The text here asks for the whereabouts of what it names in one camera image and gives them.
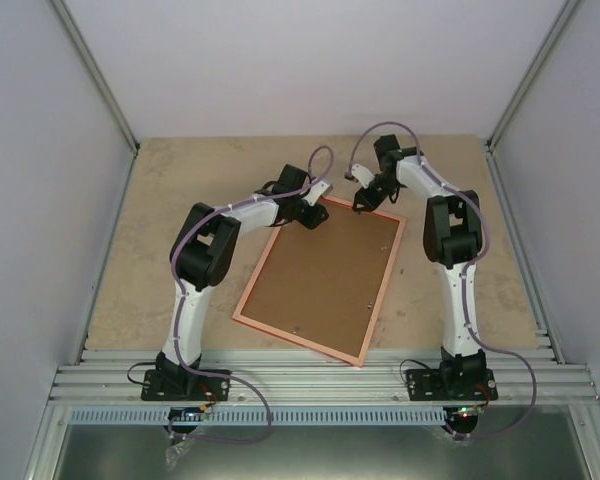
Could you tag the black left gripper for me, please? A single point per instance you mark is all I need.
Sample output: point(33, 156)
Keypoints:
point(311, 221)

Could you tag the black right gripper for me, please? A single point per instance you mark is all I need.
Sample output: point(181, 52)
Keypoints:
point(361, 200)

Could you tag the red wooden picture frame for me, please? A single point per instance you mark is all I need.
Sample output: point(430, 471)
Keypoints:
point(250, 320)

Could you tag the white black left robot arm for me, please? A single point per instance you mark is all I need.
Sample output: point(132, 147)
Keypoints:
point(201, 257)

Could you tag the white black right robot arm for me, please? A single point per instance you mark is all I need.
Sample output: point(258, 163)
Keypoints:
point(452, 239)

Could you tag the clear plastic bag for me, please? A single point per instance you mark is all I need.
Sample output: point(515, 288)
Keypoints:
point(177, 449)

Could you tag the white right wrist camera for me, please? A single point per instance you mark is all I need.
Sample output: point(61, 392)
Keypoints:
point(360, 174)

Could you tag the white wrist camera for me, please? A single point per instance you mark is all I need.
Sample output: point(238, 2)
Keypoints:
point(360, 174)
point(317, 191)

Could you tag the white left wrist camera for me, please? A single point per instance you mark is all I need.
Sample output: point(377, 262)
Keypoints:
point(317, 191)

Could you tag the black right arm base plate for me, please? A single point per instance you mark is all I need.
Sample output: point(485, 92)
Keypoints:
point(428, 385)

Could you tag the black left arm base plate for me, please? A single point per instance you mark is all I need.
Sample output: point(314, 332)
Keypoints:
point(205, 387)

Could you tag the aluminium rail platform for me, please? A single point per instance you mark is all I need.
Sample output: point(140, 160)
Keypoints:
point(298, 377)

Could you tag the aluminium corner post right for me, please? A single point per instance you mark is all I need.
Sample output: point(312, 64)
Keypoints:
point(566, 15)

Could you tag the aluminium corner post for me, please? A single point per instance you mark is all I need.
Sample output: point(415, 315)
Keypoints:
point(566, 15)
point(81, 48)

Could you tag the aluminium corner post left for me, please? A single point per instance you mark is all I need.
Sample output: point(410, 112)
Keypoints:
point(81, 48)

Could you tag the grey slotted cable duct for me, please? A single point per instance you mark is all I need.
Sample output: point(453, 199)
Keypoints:
point(258, 416)

